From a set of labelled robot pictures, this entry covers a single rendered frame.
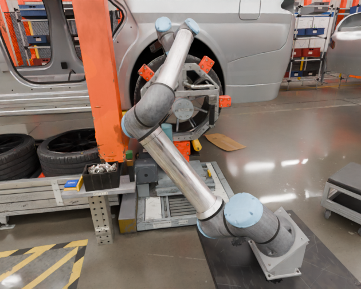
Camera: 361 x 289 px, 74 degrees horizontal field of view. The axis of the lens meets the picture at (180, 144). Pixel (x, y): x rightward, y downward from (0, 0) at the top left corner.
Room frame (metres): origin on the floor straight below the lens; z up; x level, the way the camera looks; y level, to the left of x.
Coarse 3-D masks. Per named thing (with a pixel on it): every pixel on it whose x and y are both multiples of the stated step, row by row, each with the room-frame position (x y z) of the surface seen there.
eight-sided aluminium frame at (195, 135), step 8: (184, 64) 1.65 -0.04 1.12; (192, 64) 1.65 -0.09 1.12; (200, 72) 1.66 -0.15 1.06; (152, 80) 1.62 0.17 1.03; (144, 88) 1.61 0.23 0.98; (216, 104) 1.67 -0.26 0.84; (216, 112) 1.67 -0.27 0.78; (208, 120) 1.67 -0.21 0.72; (200, 128) 1.66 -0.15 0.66; (176, 136) 1.64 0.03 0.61; (184, 136) 1.64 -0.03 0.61; (192, 136) 1.65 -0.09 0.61
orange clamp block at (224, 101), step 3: (219, 96) 1.71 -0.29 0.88; (222, 96) 1.71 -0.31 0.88; (225, 96) 1.71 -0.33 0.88; (228, 96) 1.70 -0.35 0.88; (219, 99) 1.67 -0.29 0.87; (222, 99) 1.68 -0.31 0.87; (225, 99) 1.68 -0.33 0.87; (228, 99) 1.68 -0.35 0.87; (219, 102) 1.67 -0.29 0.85; (222, 102) 1.68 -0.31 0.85; (225, 102) 1.68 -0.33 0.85; (228, 102) 1.68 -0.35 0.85; (219, 105) 1.67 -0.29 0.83; (222, 105) 1.68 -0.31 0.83; (225, 105) 1.68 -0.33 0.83; (228, 105) 1.68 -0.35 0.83
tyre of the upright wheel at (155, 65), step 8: (160, 56) 1.86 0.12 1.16; (192, 56) 1.74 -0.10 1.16; (152, 64) 1.71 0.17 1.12; (160, 64) 1.71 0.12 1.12; (208, 72) 1.75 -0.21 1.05; (144, 80) 1.70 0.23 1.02; (216, 80) 1.76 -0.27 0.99; (136, 88) 1.70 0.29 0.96; (136, 96) 1.69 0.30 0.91; (216, 120) 1.76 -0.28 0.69; (208, 128) 1.75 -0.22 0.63
